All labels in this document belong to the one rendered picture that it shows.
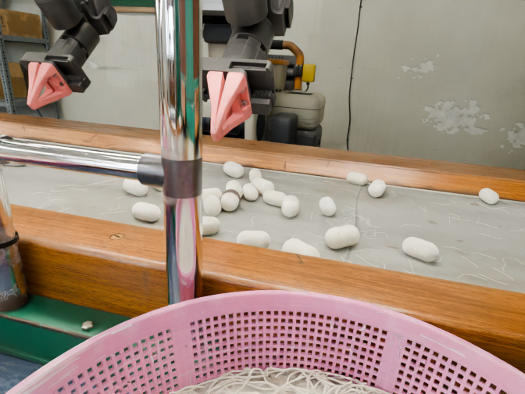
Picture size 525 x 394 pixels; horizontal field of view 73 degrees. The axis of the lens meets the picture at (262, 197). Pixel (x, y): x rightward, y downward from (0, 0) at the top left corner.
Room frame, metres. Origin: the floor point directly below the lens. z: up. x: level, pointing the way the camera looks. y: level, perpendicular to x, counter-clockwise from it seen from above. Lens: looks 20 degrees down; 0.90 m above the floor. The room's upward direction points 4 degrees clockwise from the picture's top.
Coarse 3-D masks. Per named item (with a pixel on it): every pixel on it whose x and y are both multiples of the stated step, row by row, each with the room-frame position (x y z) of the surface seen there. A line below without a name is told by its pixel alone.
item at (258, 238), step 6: (240, 234) 0.29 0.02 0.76; (246, 234) 0.29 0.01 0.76; (252, 234) 0.29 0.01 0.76; (258, 234) 0.29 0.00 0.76; (264, 234) 0.29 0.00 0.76; (240, 240) 0.29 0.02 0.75; (246, 240) 0.29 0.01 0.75; (252, 240) 0.29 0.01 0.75; (258, 240) 0.29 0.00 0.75; (264, 240) 0.29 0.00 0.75; (258, 246) 0.29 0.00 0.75; (264, 246) 0.29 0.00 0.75
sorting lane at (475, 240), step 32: (32, 192) 0.40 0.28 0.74; (64, 192) 0.41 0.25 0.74; (96, 192) 0.42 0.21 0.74; (128, 192) 0.42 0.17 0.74; (160, 192) 0.43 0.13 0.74; (288, 192) 0.46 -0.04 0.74; (320, 192) 0.47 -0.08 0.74; (352, 192) 0.48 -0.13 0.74; (384, 192) 0.49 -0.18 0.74; (416, 192) 0.50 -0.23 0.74; (160, 224) 0.33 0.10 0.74; (224, 224) 0.34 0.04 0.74; (256, 224) 0.35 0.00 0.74; (288, 224) 0.35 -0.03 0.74; (320, 224) 0.36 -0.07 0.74; (352, 224) 0.37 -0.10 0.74; (384, 224) 0.37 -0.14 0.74; (416, 224) 0.38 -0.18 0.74; (448, 224) 0.38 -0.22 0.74; (480, 224) 0.39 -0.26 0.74; (512, 224) 0.39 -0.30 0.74; (320, 256) 0.29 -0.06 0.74; (352, 256) 0.29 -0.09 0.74; (384, 256) 0.30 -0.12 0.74; (448, 256) 0.30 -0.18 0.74; (480, 256) 0.31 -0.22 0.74; (512, 256) 0.31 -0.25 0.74; (512, 288) 0.25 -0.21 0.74
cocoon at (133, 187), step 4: (128, 180) 0.42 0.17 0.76; (132, 180) 0.41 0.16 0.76; (124, 184) 0.41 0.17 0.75; (128, 184) 0.41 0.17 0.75; (132, 184) 0.41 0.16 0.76; (136, 184) 0.41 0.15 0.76; (140, 184) 0.41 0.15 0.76; (124, 188) 0.41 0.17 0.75; (128, 188) 0.41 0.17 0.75; (132, 188) 0.40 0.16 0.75; (136, 188) 0.40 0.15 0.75; (140, 188) 0.40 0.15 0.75; (144, 188) 0.41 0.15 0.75; (132, 192) 0.41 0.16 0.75; (136, 192) 0.40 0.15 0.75; (140, 192) 0.40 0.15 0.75; (144, 192) 0.41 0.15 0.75
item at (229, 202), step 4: (228, 188) 0.40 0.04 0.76; (232, 188) 0.40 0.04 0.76; (228, 192) 0.39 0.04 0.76; (224, 196) 0.38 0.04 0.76; (228, 196) 0.38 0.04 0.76; (232, 196) 0.38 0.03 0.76; (236, 196) 0.38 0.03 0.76; (220, 200) 0.38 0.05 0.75; (224, 200) 0.38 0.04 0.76; (228, 200) 0.37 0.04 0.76; (232, 200) 0.38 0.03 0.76; (236, 200) 0.38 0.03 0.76; (224, 204) 0.37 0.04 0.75; (228, 204) 0.37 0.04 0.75; (232, 204) 0.37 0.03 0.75; (236, 204) 0.38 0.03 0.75; (224, 208) 0.38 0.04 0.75; (228, 208) 0.37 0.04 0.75; (232, 208) 0.37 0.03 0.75; (236, 208) 0.38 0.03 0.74
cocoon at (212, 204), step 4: (208, 196) 0.38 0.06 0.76; (212, 196) 0.38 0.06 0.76; (216, 196) 0.38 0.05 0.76; (204, 200) 0.38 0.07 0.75; (208, 200) 0.37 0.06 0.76; (212, 200) 0.36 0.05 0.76; (216, 200) 0.37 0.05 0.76; (204, 204) 0.37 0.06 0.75; (208, 204) 0.36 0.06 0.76; (212, 204) 0.36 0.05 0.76; (216, 204) 0.36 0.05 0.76; (220, 204) 0.37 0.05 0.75; (204, 208) 0.36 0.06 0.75; (208, 208) 0.36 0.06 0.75; (212, 208) 0.36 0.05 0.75; (216, 208) 0.36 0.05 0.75; (220, 208) 0.36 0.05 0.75; (208, 212) 0.36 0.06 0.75; (212, 212) 0.36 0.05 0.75; (216, 212) 0.36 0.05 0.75; (212, 216) 0.36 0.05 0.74
